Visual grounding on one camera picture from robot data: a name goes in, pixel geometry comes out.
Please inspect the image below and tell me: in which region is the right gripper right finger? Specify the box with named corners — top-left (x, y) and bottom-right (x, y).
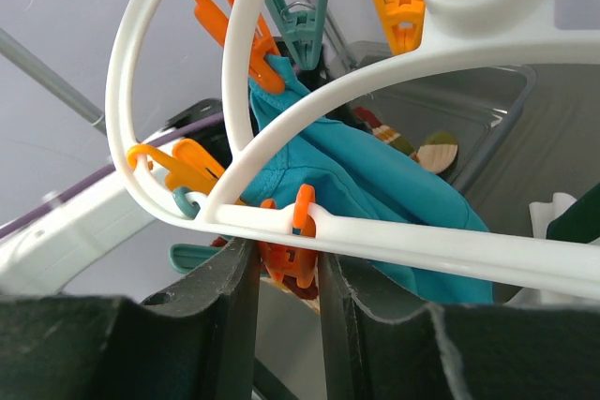
top-left (318, 254), bottom-right (599, 399)

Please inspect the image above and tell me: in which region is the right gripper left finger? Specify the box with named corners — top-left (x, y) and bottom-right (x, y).
top-left (1, 238), bottom-right (261, 399)

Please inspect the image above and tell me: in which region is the striped beige sock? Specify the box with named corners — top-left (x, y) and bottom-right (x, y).
top-left (353, 107), bottom-right (459, 174)

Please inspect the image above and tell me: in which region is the blue cloth garment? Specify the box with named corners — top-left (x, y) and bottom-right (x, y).
top-left (241, 55), bottom-right (493, 304)

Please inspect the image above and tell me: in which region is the white oval clip hanger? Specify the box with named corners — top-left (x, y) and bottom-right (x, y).
top-left (105, 0), bottom-right (600, 301)

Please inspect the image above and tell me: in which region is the striped sock red cuff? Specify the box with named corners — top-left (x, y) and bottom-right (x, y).
top-left (258, 242), bottom-right (321, 313)

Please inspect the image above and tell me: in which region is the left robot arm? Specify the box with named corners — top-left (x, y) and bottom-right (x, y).
top-left (1, 166), bottom-right (215, 301)

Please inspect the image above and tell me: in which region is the teal clothespin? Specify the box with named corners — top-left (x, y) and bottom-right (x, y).
top-left (169, 186), bottom-right (228, 274)

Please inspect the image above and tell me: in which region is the orange lower clothespin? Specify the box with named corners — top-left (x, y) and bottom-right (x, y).
top-left (255, 183), bottom-right (320, 289)

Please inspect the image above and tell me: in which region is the yellow orange clothespin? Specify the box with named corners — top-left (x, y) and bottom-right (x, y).
top-left (127, 139), bottom-right (225, 194)

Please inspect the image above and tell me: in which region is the white and green shirt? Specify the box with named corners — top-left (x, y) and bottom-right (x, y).
top-left (507, 185), bottom-right (599, 305)

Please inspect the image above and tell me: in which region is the clear plastic bin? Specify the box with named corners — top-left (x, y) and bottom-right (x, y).
top-left (350, 66), bottom-right (537, 193)

